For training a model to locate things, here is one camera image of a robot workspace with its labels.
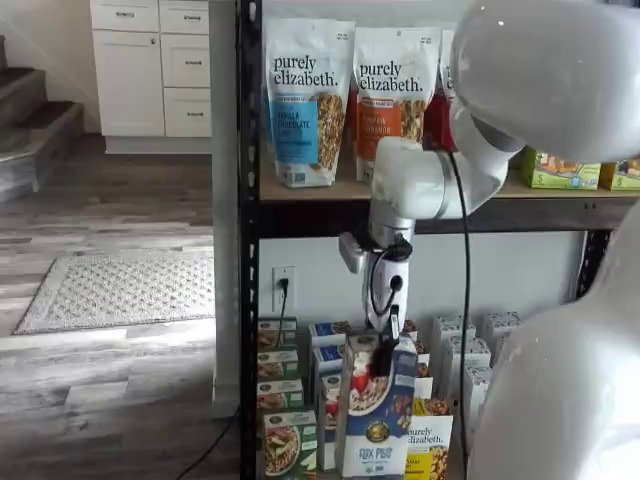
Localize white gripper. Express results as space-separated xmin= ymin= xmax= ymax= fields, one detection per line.
xmin=362 ymin=249 xmax=414 ymax=379

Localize blue white cereal box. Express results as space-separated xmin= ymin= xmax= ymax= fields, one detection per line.
xmin=312 ymin=343 xmax=349 ymax=401
xmin=335 ymin=327 xmax=419 ymax=479
xmin=308 ymin=319 xmax=352 ymax=350
xmin=318 ymin=372 xmax=346 ymax=474

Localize white patterned box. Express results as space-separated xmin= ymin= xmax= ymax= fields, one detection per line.
xmin=482 ymin=310 xmax=522 ymax=351
xmin=462 ymin=364 xmax=494 ymax=416
xmin=444 ymin=337 xmax=492 ymax=381
xmin=492 ymin=333 xmax=514 ymax=366
xmin=432 ymin=314 xmax=476 ymax=351

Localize green cereal box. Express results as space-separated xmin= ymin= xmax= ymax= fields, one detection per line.
xmin=257 ymin=317 xmax=299 ymax=351
xmin=263 ymin=409 xmax=319 ymax=480
xmin=257 ymin=349 xmax=300 ymax=381
xmin=257 ymin=378 xmax=305 ymax=412

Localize wooden shelf board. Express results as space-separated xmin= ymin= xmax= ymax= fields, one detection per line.
xmin=259 ymin=164 xmax=640 ymax=204

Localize green Bobo's snack box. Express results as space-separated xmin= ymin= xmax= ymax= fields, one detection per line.
xmin=519 ymin=147 xmax=603 ymax=190

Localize yellow Bobo's snack box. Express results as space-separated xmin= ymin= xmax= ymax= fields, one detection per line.
xmin=598 ymin=157 xmax=640 ymax=192

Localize orange label granola bag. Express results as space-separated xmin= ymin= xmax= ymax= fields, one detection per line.
xmin=353 ymin=25 xmax=441 ymax=184
xmin=344 ymin=89 xmax=362 ymax=167

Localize red label granola bag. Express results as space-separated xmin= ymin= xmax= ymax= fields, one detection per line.
xmin=422 ymin=94 xmax=442 ymax=151
xmin=437 ymin=28 xmax=460 ymax=152

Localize blue label granola bag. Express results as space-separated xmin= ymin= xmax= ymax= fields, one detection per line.
xmin=264 ymin=18 xmax=357 ymax=190
xmin=259 ymin=29 xmax=276 ymax=165

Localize grey patterned rug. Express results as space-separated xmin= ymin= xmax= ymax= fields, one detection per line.
xmin=13 ymin=252 xmax=216 ymax=336

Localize white kitchen cabinet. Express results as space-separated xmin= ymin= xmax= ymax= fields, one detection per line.
xmin=89 ymin=0 xmax=214 ymax=155

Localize grey wooden stairs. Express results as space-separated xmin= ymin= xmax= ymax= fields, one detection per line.
xmin=0 ymin=34 xmax=85 ymax=204

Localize black looped gripper cable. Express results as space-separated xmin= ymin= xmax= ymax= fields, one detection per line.
xmin=367 ymin=239 xmax=415 ymax=321

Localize long black arm cable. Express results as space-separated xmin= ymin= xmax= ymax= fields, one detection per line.
xmin=447 ymin=151 xmax=473 ymax=464

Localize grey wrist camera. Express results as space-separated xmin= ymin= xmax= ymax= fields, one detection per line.
xmin=338 ymin=232 xmax=374 ymax=275

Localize black plug with cable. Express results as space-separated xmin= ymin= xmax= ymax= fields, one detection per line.
xmin=277 ymin=277 xmax=292 ymax=321

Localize white wall outlet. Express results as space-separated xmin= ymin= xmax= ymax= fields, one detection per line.
xmin=272 ymin=266 xmax=297 ymax=314

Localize black metal shelf frame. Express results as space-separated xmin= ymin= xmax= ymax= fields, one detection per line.
xmin=235 ymin=0 xmax=640 ymax=480

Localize black floor cable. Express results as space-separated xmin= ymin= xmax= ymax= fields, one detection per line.
xmin=169 ymin=404 xmax=242 ymax=480

